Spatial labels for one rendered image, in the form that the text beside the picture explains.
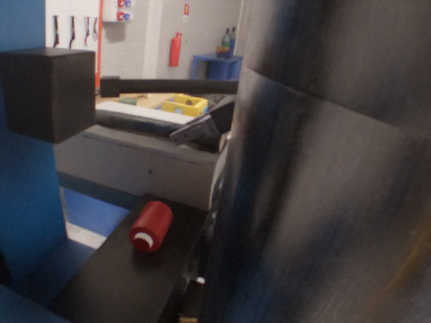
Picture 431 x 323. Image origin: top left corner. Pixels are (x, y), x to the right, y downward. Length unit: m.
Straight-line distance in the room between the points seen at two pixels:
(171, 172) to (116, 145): 0.13
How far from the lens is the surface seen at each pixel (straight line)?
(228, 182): 0.16
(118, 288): 0.44
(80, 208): 2.09
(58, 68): 0.31
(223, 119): 0.49
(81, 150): 0.68
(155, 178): 0.59
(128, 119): 0.62
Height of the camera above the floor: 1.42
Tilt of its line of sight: 26 degrees down
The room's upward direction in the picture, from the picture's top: 9 degrees clockwise
